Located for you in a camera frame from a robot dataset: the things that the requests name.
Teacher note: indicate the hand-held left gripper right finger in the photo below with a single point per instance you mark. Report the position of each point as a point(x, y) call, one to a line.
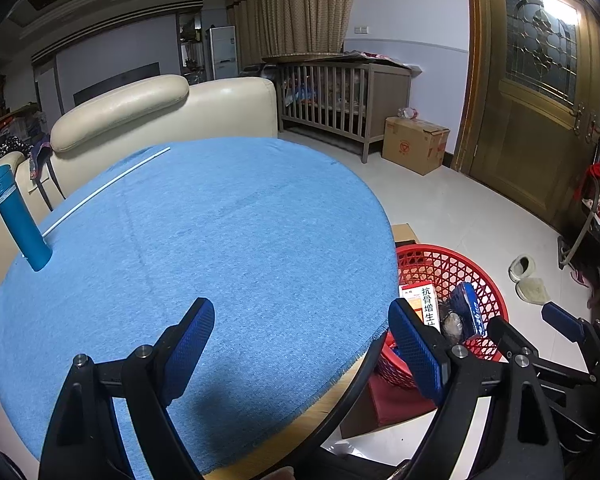
point(415, 345)

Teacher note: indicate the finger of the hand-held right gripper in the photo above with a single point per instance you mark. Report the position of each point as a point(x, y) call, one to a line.
point(507, 340)
point(562, 317)

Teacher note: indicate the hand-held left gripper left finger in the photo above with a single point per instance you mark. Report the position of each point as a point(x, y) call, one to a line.
point(190, 345)

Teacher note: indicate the red and white carton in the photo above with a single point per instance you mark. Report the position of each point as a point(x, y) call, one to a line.
point(425, 300)

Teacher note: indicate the torn blue and white box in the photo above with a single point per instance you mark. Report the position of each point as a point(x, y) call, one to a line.
point(470, 305)

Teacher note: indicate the red plastic mesh basket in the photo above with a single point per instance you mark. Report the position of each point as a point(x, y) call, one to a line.
point(430, 260)

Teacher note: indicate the beige slipper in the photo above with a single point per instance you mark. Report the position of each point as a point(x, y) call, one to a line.
point(521, 267)
point(530, 292)

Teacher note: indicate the blue tablecloth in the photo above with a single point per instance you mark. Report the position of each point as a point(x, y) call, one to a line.
point(230, 235)

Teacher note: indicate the thin white tube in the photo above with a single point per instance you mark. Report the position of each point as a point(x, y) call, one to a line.
point(105, 185)

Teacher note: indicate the wooden door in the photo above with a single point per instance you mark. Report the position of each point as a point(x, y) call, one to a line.
point(520, 135)

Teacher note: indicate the brown cardboard box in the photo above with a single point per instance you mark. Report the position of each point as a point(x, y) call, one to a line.
point(410, 147)

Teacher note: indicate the blue insulated bottle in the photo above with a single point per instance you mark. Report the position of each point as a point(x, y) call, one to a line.
point(22, 220)

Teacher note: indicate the clear plastic bottle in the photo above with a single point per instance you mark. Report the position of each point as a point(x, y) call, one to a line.
point(407, 113)

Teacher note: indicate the wooden crib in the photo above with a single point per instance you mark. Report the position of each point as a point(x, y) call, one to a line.
point(385, 100)

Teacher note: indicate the beige leather sofa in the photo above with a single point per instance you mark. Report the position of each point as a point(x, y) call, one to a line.
point(130, 105)

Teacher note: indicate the black floral garment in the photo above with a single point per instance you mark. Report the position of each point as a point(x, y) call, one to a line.
point(0, 152)

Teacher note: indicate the white air conditioner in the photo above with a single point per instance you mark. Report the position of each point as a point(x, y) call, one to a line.
point(222, 52)

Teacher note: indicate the beige curtain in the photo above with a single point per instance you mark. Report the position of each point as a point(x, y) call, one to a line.
point(300, 10)

